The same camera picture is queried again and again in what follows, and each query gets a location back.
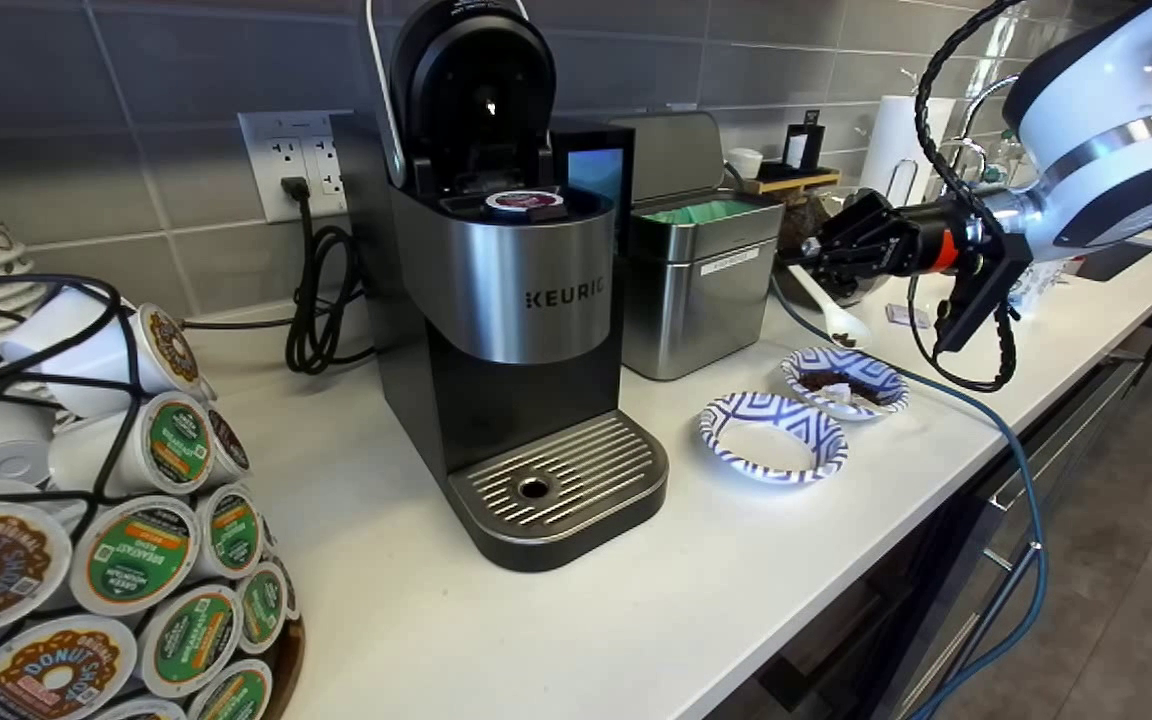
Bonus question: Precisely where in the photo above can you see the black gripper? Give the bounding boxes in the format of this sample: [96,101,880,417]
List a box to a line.
[798,187,966,299]

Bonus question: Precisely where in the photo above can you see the blue cable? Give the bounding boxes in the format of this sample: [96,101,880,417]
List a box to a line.
[769,282,1051,720]

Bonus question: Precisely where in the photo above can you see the stainless steel container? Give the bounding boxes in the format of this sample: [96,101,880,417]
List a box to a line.
[625,112,783,380]

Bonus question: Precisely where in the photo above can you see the wall power outlet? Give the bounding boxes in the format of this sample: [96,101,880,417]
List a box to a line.
[235,112,349,220]

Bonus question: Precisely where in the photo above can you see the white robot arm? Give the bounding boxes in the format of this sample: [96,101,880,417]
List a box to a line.
[798,0,1152,295]

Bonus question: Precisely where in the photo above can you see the black power cord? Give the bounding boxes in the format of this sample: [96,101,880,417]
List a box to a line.
[182,173,380,380]

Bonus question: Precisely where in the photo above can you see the brown food contents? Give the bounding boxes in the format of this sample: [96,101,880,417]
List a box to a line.
[802,370,903,402]

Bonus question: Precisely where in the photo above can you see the coffee pod carousel rack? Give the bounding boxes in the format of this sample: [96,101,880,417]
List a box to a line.
[0,275,304,720]

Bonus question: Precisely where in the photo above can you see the white paper towel roll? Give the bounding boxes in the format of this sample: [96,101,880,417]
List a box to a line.
[859,94,931,208]

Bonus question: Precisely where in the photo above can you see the empty blue patterned plate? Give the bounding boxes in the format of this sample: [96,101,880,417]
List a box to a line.
[700,390,849,488]

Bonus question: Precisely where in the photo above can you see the white plastic spoon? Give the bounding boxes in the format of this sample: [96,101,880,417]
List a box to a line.
[789,265,870,343]

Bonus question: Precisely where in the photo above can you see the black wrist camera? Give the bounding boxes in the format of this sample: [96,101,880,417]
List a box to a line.
[937,233,1032,353]

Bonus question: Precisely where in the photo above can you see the Keurig coffee machine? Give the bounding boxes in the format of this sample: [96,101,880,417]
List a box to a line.
[363,0,670,571]

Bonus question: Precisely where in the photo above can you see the blue patterned plate with contents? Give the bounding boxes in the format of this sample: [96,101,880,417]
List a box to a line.
[783,349,903,423]

